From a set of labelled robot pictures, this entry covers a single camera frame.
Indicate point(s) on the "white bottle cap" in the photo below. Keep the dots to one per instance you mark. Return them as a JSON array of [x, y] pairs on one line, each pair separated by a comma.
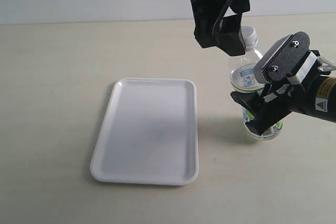
[[249, 37]]

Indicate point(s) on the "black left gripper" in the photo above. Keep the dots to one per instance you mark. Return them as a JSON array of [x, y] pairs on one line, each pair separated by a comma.
[[228, 13]]

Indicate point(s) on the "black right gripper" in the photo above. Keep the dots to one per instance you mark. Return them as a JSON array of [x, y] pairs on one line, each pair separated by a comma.
[[268, 107]]

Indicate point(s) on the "clear plastic drink bottle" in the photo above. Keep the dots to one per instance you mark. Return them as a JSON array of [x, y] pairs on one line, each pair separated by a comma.
[[240, 69]]

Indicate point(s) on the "white plastic tray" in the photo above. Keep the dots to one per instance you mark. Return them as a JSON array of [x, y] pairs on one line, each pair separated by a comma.
[[149, 134]]

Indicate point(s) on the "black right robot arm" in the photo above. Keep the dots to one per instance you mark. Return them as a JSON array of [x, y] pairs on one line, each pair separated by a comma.
[[314, 97]]

